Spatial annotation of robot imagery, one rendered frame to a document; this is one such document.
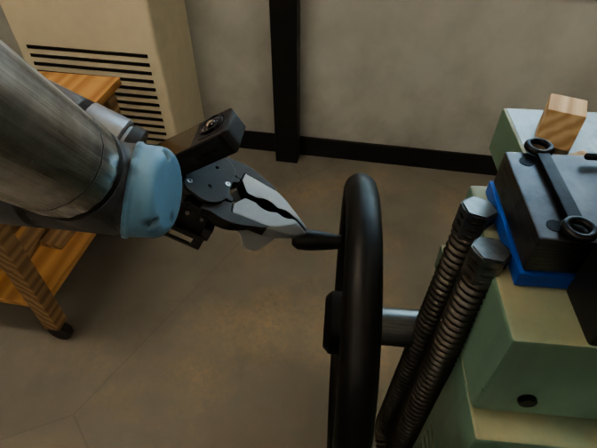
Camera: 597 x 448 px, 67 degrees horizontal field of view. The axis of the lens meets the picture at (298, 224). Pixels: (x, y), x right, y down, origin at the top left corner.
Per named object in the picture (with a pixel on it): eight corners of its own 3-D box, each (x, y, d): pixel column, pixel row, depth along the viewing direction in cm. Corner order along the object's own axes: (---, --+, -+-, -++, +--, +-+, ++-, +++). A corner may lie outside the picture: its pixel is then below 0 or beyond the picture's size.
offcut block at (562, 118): (569, 151, 48) (586, 116, 46) (533, 143, 50) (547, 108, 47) (571, 133, 51) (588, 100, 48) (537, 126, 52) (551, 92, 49)
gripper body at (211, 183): (220, 208, 56) (126, 164, 53) (247, 163, 51) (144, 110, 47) (202, 254, 51) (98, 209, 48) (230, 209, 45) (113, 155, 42)
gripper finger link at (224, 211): (266, 216, 51) (194, 182, 49) (272, 206, 50) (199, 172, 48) (257, 246, 48) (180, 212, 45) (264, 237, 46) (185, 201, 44)
